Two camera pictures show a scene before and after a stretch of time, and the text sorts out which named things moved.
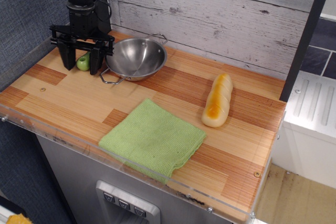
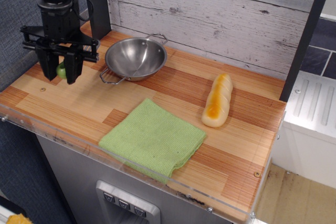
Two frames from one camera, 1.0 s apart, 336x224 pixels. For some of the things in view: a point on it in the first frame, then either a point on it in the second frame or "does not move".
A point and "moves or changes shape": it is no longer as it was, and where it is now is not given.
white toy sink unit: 306,145 does not move
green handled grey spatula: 83,62 moves or changes shape
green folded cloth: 152,140 does not move
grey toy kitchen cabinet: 98,191 does not move
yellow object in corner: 18,219 does not move
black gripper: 90,22 → 60,28
